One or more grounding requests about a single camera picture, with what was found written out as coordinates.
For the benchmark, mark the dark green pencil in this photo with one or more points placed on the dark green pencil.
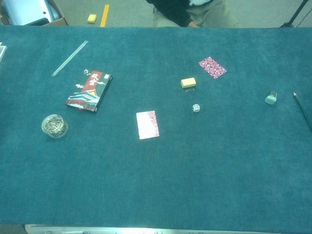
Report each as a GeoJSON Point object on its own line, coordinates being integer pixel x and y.
{"type": "Point", "coordinates": [303, 111]}

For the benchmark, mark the pale red-patterned playing card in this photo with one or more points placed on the pale red-patterned playing card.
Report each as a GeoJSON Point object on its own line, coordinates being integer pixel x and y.
{"type": "Point", "coordinates": [147, 124]}

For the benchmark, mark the cardboard box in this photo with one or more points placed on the cardboard box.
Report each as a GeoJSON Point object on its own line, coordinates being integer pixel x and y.
{"type": "Point", "coordinates": [34, 13]}

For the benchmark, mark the white die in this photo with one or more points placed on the white die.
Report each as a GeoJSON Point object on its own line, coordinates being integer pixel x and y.
{"type": "Point", "coordinates": [196, 108]}

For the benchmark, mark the clear plastic ruler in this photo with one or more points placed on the clear plastic ruler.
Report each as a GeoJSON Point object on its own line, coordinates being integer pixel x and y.
{"type": "Point", "coordinates": [70, 58]}

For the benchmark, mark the metal table frame rail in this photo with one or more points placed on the metal table frame rail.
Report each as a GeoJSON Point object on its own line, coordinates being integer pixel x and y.
{"type": "Point", "coordinates": [146, 229]}

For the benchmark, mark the black tripod stand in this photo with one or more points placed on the black tripod stand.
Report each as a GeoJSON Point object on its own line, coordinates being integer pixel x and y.
{"type": "Point", "coordinates": [295, 14]}

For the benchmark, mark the yellow eraser block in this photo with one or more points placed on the yellow eraser block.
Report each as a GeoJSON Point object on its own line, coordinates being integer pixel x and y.
{"type": "Point", "coordinates": [188, 82]}

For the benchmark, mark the seated person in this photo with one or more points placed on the seated person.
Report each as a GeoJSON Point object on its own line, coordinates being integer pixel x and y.
{"type": "Point", "coordinates": [195, 12]}

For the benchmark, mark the yellow floor tape strip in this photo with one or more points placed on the yellow floor tape strip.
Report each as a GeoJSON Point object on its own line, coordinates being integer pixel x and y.
{"type": "Point", "coordinates": [104, 15]}

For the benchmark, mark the black red card box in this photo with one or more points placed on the black red card box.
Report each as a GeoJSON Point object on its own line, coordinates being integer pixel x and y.
{"type": "Point", "coordinates": [89, 91]}

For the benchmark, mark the clear jar of paper clips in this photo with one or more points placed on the clear jar of paper clips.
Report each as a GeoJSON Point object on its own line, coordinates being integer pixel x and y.
{"type": "Point", "coordinates": [54, 126]}

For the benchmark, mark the yellow sponge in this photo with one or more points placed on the yellow sponge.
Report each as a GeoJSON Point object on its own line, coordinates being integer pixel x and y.
{"type": "Point", "coordinates": [91, 18]}

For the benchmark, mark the metal paper clip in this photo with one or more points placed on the metal paper clip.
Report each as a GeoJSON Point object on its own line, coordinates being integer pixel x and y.
{"type": "Point", "coordinates": [189, 90]}

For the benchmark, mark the teal felt table cloth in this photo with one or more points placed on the teal felt table cloth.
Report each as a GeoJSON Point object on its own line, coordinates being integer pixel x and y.
{"type": "Point", "coordinates": [156, 146]}

